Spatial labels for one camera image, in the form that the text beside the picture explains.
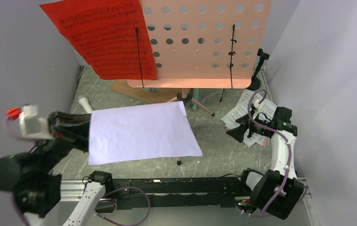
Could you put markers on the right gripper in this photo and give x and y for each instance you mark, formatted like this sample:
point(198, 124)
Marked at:
point(238, 133)

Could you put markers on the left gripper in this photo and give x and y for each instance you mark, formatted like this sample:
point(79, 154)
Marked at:
point(73, 128)

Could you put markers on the white sheet music page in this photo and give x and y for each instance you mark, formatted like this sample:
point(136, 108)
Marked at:
point(268, 108)
point(232, 115)

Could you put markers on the white microphone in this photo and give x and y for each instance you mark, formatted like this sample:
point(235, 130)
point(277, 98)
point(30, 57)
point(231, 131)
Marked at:
point(83, 101)

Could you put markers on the pink sheet music page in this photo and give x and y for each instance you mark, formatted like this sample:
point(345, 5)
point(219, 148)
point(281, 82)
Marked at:
point(262, 141)

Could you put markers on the black round-base mic stand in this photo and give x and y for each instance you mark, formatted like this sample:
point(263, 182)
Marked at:
point(255, 82)

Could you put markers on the lavender sheet music page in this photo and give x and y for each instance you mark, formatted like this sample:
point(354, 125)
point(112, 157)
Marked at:
point(141, 132)

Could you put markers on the pink music stand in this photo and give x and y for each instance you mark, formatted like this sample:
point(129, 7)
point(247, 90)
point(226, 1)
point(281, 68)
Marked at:
point(204, 44)

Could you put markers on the red sheet music page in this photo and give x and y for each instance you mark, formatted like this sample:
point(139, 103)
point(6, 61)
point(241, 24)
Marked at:
point(110, 35)

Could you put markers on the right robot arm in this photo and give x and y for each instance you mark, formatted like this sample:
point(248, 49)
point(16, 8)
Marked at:
point(277, 191)

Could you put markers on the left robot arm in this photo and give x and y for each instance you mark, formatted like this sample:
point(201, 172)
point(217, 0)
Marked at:
point(28, 175)

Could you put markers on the wooden board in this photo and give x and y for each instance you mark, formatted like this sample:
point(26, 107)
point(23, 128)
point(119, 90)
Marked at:
point(147, 95)

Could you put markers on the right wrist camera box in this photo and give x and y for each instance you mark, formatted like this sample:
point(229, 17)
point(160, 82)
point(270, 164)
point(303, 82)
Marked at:
point(256, 107)

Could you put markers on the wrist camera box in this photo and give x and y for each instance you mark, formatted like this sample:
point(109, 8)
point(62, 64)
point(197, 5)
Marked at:
point(256, 107)
point(32, 127)

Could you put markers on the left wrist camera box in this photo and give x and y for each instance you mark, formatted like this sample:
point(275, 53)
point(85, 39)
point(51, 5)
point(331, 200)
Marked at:
point(32, 127)

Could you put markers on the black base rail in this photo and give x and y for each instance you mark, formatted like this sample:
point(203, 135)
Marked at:
point(225, 192)

